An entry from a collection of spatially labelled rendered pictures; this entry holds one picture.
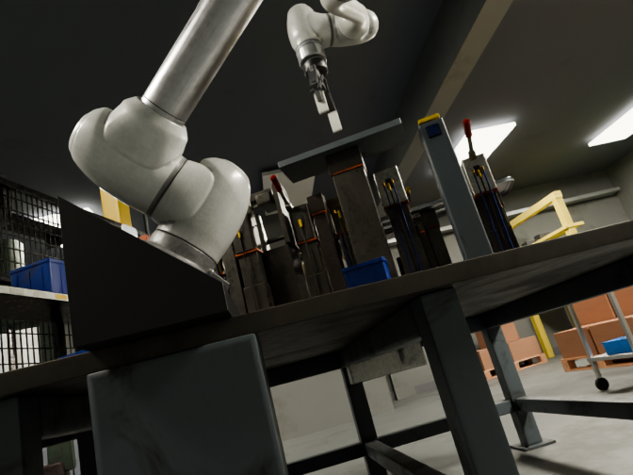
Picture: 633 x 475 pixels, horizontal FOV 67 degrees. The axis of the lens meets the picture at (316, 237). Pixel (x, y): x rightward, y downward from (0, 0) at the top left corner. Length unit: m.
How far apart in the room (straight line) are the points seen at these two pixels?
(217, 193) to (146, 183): 0.14
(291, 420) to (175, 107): 5.29
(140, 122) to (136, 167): 0.09
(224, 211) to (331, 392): 5.17
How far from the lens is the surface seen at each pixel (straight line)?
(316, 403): 6.09
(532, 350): 7.56
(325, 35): 1.62
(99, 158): 1.06
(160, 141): 1.04
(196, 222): 1.03
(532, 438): 2.69
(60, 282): 1.84
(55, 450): 5.08
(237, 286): 1.52
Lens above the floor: 0.55
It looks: 16 degrees up
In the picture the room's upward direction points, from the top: 15 degrees counter-clockwise
